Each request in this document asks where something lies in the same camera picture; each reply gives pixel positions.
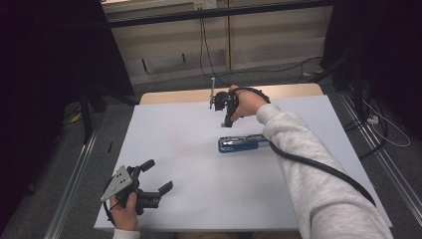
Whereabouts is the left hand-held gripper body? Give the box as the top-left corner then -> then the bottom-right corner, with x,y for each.
100,164 -> 163,217

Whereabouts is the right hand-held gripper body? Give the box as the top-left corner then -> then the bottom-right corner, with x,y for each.
208,77 -> 239,118

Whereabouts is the person's right hand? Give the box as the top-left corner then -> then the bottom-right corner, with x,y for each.
228,84 -> 271,122

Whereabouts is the person's left hand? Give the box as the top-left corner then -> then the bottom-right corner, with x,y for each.
108,191 -> 140,232

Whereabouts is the white table mat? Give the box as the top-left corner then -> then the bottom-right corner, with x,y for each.
94,95 -> 393,232

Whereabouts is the wooden table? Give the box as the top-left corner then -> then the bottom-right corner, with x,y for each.
138,83 -> 324,106

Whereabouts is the black stand leg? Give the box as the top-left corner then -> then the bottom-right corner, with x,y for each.
312,51 -> 367,121
79,87 -> 107,145

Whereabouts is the black horizontal bar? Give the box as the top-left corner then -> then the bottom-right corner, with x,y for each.
106,0 -> 333,30

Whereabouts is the black curtain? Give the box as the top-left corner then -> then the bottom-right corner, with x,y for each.
321,0 -> 422,142
0,0 -> 135,230

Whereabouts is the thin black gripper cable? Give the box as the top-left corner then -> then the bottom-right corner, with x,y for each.
103,178 -> 116,227

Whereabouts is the aluminium floor rail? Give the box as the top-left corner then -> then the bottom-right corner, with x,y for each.
336,91 -> 422,218
43,130 -> 100,239

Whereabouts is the black hanging wall cable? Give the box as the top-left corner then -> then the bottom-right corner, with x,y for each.
198,8 -> 323,88

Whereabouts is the white wall socket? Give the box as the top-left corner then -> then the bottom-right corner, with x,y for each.
193,0 -> 219,11

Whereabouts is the thick black gripper cable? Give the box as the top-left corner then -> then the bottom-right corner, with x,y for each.
236,87 -> 377,207

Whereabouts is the black floor cable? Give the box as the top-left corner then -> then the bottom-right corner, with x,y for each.
342,108 -> 388,159

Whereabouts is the white floor cable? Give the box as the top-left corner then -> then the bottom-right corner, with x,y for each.
361,99 -> 412,148

